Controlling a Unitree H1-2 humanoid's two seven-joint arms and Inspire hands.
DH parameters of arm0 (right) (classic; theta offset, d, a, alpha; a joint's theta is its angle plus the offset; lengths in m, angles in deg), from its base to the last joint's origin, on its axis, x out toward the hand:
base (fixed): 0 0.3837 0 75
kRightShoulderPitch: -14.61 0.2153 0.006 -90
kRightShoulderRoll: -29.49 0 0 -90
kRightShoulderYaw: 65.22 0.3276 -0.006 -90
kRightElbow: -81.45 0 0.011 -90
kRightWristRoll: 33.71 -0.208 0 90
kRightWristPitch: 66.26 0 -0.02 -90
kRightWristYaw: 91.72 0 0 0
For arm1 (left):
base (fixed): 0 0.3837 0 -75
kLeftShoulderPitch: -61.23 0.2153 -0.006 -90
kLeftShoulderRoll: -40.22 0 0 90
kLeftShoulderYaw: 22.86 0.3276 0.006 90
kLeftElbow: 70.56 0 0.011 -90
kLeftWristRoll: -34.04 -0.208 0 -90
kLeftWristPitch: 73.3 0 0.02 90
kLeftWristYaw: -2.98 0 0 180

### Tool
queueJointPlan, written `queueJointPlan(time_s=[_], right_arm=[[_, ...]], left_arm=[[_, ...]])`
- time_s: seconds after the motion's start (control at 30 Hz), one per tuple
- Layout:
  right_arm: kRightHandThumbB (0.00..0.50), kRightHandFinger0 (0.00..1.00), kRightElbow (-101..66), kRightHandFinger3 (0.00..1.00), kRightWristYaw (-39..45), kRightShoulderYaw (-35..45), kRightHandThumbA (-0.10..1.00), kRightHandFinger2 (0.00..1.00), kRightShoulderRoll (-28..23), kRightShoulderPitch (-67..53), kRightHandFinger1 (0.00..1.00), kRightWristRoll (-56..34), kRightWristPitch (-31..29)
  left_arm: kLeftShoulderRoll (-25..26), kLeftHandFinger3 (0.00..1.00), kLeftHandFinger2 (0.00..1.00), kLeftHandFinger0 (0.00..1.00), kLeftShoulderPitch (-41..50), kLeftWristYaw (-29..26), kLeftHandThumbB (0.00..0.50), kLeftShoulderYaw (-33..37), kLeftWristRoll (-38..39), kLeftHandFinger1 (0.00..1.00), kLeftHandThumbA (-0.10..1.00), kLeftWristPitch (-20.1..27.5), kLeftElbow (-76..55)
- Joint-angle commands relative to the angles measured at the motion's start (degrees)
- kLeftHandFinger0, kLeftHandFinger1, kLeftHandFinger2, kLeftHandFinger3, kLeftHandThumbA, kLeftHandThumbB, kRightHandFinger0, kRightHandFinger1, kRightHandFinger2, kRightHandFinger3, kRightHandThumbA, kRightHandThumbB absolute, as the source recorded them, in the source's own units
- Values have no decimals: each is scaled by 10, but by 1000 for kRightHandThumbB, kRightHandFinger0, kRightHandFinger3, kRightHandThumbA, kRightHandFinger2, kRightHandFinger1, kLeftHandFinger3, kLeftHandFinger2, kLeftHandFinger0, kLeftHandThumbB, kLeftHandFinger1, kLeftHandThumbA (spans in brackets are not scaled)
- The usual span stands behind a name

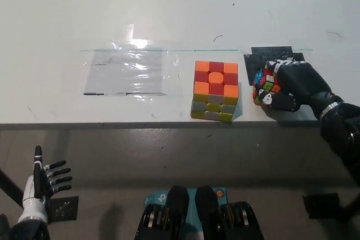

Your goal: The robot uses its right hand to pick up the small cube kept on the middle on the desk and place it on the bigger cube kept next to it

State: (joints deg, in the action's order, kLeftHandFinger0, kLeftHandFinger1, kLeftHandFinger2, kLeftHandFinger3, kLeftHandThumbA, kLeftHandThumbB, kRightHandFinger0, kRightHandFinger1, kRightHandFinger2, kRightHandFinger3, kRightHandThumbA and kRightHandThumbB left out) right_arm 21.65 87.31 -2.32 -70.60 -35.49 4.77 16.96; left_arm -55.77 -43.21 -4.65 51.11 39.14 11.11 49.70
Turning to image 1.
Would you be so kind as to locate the black square floor marker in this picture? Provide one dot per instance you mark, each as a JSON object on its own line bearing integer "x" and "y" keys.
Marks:
{"x": 64, "y": 208}

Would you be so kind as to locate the black tape patch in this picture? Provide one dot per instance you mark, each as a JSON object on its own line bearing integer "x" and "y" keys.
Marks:
{"x": 256, "y": 60}

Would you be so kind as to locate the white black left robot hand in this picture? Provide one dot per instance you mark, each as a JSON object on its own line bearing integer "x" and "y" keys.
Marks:
{"x": 32, "y": 192}

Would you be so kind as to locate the clear plastic covered grey sheet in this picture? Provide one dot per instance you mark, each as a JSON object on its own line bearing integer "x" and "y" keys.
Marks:
{"x": 123, "y": 74}

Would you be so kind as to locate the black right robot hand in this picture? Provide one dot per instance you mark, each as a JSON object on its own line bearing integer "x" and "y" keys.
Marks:
{"x": 298, "y": 79}

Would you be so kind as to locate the small multicolour studded puzzle cube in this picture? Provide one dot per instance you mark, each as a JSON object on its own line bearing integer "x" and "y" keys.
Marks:
{"x": 265, "y": 81}

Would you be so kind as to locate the black diagonal table leg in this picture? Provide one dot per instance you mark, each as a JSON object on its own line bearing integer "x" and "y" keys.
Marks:
{"x": 9, "y": 188}

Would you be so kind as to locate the large orange red puzzle cube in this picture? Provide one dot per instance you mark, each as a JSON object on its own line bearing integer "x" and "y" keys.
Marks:
{"x": 215, "y": 79}

